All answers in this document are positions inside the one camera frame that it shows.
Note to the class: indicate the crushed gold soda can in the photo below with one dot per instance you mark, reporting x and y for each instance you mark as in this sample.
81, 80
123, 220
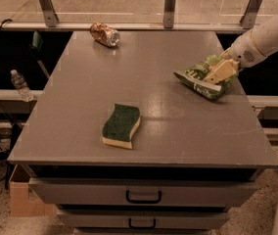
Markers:
104, 34

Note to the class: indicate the green jalapeno chip bag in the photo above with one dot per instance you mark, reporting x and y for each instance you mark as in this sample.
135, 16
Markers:
194, 78

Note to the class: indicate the middle metal bracket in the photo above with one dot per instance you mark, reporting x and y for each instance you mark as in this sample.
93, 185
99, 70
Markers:
168, 13

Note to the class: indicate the grey drawer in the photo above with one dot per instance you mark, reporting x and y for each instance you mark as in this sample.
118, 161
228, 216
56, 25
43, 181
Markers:
143, 219
125, 192

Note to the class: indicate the green and yellow sponge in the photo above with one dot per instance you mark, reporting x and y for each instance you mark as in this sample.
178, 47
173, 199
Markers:
121, 126

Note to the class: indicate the left metal bracket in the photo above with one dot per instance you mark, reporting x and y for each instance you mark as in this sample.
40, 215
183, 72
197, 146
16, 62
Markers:
49, 14

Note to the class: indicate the metal bracket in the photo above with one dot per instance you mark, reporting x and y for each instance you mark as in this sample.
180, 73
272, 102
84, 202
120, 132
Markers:
248, 19
168, 13
49, 14

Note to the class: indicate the clear plastic water bottle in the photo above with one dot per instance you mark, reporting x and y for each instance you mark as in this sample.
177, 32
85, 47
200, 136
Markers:
21, 86

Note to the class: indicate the right metal bracket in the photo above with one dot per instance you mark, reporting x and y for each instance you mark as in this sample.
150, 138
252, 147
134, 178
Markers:
248, 19

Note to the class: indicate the cardboard box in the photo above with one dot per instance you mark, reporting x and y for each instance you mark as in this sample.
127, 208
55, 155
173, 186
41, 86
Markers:
23, 201

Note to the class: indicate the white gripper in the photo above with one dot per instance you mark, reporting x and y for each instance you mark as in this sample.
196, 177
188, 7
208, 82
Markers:
242, 52

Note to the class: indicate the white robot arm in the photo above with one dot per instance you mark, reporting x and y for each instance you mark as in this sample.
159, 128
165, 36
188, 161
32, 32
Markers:
266, 37

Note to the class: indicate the top grey drawer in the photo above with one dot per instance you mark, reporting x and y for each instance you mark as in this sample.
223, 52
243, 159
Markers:
125, 192

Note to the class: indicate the grey drawer cabinet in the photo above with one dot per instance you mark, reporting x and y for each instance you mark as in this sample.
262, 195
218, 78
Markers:
182, 135

